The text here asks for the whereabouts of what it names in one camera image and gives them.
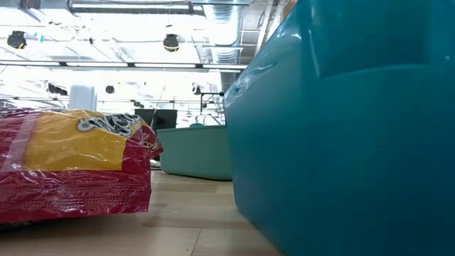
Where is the small teal container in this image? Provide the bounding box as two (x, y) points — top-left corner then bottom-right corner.
(155, 124), (232, 181)

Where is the black screen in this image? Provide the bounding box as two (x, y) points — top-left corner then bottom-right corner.
(134, 108), (178, 131)

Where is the black pendant lamp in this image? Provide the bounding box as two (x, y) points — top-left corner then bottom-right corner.
(162, 33), (180, 53)
(6, 30), (28, 50)

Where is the large teal tray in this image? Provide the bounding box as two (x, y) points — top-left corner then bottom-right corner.
(223, 0), (455, 256)

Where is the long ceiling light strip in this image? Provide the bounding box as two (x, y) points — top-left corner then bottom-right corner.
(0, 60), (249, 71)

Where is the red yellow ramen packet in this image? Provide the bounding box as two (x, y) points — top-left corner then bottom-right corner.
(0, 106), (164, 225)

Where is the dark ceiling fixture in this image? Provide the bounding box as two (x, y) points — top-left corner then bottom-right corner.
(47, 82), (69, 97)

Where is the black metal stand frame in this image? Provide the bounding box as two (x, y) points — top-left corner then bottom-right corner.
(198, 91), (226, 115)

